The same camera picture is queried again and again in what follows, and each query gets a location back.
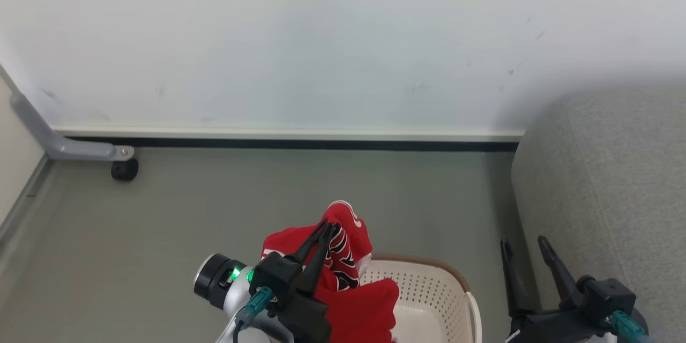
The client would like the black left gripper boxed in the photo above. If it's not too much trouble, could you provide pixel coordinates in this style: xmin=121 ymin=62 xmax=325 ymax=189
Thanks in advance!
xmin=278 ymin=219 xmax=340 ymax=343

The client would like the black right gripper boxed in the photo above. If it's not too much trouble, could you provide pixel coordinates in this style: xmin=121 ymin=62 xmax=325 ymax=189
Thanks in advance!
xmin=499 ymin=235 xmax=618 ymax=343

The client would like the red white sports jersey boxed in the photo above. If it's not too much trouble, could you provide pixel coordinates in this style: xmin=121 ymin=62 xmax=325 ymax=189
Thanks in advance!
xmin=261 ymin=200 xmax=400 ymax=343

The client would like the cream perforated laundry basket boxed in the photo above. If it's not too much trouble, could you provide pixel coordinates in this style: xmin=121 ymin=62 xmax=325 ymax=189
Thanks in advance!
xmin=356 ymin=255 xmax=483 ymax=343

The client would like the grey fabric sofa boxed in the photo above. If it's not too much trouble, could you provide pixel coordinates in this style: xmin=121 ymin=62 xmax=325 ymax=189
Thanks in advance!
xmin=510 ymin=86 xmax=686 ymax=343

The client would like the black caster wheel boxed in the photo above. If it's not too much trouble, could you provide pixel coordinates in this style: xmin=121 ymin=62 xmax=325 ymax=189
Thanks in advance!
xmin=110 ymin=158 xmax=139 ymax=182

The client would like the grey metal support leg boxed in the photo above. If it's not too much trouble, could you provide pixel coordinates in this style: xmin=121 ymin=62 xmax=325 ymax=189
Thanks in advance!
xmin=0 ymin=63 xmax=135 ymax=162

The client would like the beige partition panel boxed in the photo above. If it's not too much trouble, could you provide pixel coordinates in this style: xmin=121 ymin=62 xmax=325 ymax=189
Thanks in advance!
xmin=0 ymin=72 xmax=53 ymax=243

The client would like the teal-plug left camera cable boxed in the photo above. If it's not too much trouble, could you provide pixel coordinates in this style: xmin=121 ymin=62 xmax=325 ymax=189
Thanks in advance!
xmin=233 ymin=286 xmax=278 ymax=343

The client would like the teal-plug camera cable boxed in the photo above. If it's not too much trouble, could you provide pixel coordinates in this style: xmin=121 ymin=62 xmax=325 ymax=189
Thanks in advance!
xmin=233 ymin=286 xmax=278 ymax=343
xmin=609 ymin=310 xmax=650 ymax=343

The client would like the teal-plug right camera cable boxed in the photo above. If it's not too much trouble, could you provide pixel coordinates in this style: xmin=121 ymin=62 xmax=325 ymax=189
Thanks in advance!
xmin=609 ymin=310 xmax=650 ymax=343

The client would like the white black wall baseboard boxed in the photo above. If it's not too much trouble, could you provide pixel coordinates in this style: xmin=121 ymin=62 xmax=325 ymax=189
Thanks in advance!
xmin=51 ymin=126 xmax=527 ymax=153

